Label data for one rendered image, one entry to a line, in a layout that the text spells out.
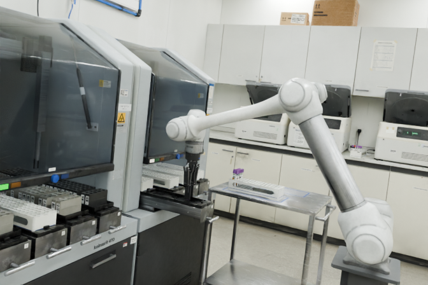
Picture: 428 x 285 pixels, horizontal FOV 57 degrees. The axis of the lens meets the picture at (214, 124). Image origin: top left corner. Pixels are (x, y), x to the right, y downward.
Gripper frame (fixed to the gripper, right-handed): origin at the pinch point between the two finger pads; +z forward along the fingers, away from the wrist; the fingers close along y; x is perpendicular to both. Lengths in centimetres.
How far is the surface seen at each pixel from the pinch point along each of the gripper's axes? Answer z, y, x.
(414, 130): -37, -231, 104
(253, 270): 56, -58, 20
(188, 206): 3.8, 11.3, 6.2
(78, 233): 7, 63, -11
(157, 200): 4.6, 11.3, -10.9
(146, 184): -0.7, 5.8, -21.8
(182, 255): 43.4, -21.5, -11.5
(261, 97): -54, -259, -55
